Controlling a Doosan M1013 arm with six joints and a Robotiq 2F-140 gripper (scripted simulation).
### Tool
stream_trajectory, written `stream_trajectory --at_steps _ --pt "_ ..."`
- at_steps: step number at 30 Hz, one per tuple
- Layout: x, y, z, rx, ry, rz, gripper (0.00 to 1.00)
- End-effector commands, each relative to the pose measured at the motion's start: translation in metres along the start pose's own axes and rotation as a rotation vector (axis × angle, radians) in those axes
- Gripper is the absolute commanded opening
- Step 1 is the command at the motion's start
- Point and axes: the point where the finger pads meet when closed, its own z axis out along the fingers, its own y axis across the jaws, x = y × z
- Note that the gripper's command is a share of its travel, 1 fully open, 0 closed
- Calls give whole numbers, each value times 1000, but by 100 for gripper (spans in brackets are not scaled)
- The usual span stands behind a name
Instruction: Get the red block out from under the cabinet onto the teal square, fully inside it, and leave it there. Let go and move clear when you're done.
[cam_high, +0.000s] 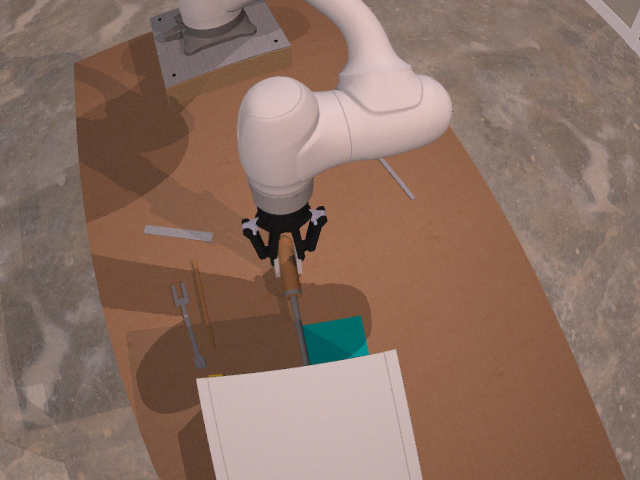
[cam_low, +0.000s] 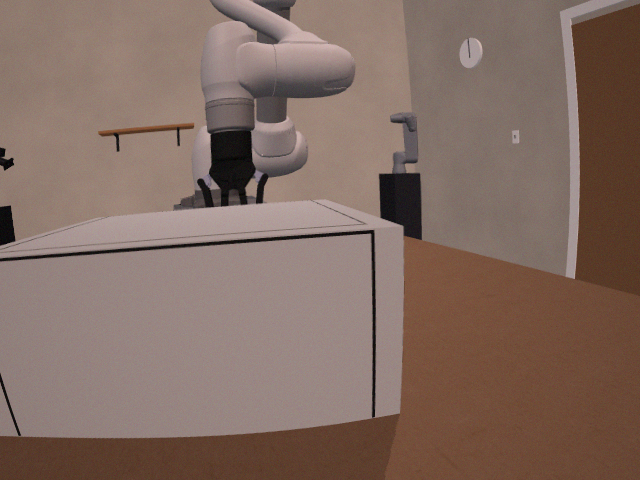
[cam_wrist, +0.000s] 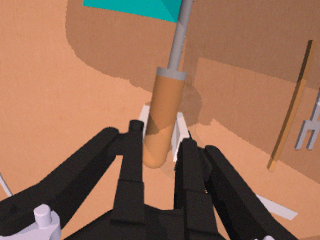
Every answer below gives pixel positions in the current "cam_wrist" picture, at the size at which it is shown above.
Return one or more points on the light grey flat bar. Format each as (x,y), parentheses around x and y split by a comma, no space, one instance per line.
(277,209)

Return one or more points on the steel hook with wooden handle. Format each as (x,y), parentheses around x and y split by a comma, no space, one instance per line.
(166,97)

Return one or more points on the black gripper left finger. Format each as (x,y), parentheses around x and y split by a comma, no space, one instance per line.
(41,211)

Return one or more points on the grey spoon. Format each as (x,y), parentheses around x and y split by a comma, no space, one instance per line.
(5,187)

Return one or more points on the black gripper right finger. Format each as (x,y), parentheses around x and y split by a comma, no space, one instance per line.
(241,212)

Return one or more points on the teal square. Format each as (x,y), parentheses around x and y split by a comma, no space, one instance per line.
(161,9)

